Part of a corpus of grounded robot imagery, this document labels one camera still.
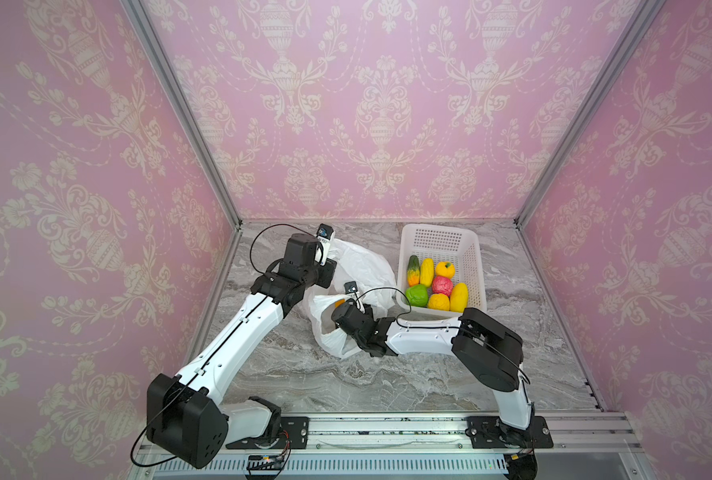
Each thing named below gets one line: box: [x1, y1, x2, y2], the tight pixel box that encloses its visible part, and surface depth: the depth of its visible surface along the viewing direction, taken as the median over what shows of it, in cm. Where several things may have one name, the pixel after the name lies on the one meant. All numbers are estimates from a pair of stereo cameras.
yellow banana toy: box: [420, 258, 435, 288], surface depth 102 cm
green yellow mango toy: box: [407, 254, 420, 287], surface depth 102 cm
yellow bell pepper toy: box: [435, 261, 455, 279], surface depth 102 cm
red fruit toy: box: [431, 275, 454, 297], surface depth 97 cm
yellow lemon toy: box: [428, 293, 450, 311], surface depth 94 cm
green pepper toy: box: [405, 284, 429, 308], surface depth 94 cm
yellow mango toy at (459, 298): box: [450, 282, 469, 313], surface depth 96 cm
